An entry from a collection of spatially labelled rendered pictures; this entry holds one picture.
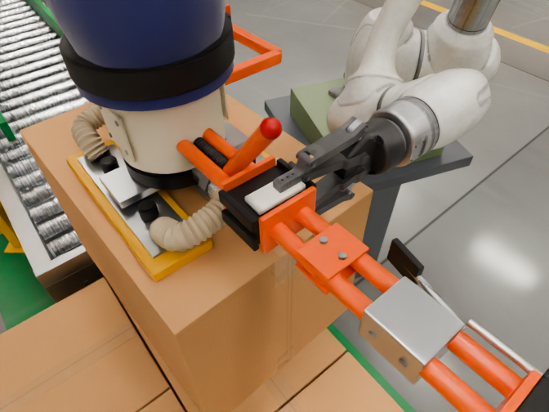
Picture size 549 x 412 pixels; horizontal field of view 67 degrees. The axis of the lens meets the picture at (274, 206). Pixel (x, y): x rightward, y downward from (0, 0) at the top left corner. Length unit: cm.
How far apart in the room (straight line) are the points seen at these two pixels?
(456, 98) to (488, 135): 222
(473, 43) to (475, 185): 139
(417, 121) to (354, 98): 19
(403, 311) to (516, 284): 173
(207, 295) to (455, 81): 47
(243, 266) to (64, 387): 70
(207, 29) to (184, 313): 36
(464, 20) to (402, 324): 89
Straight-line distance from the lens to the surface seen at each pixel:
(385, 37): 81
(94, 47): 53
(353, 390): 110
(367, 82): 76
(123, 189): 69
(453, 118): 65
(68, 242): 145
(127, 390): 114
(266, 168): 53
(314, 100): 133
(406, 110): 61
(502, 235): 229
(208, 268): 62
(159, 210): 68
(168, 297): 60
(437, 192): 236
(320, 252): 44
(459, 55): 120
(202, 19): 53
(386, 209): 158
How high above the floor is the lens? 157
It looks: 48 degrees down
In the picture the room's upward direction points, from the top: straight up
